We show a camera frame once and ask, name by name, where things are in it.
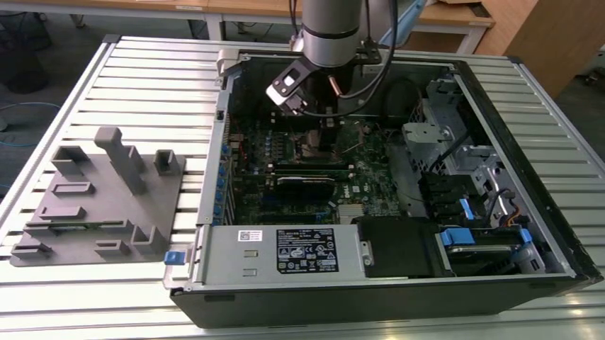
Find blue disk carrier handle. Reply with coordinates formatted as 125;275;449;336
437;227;477;246

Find black looped cable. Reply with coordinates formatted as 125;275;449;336
381;75;421;120

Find black camera cable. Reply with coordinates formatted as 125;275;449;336
299;0;401;118

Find silver metal drive bracket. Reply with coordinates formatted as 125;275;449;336
401;121;456;152

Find silver hard disk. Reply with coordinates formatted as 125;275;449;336
446;245;516;258

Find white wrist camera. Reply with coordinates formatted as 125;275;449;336
263;66;316;116

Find black and grey PC case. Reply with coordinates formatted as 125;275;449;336
162;48;605;329

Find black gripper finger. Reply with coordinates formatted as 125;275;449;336
320;118;342;157

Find black straight cable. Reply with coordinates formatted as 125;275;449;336
426;129;472;180

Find green RAM stick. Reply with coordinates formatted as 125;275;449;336
47;222;115;231

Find coloured power wires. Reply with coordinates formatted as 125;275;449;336
500;210;529;230

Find black office chair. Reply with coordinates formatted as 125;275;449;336
0;10;54;96

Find green motherboard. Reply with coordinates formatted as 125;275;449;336
225;115;416;227

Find wooden cabinet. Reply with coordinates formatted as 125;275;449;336
486;0;605;98

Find metal CPU socket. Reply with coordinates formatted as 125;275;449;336
291;131;348;164

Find black plastic connector block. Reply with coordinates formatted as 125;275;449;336
420;172;481;222

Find grey plastic parts rack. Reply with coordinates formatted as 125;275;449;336
8;126;189;267

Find silver square CPU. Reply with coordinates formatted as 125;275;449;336
299;130;328;157

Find blue floor cable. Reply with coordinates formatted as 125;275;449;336
0;101;63;149

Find silver power supply unit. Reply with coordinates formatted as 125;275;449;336
191;223;368;284

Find black graphics card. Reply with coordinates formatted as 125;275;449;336
275;176;338;206

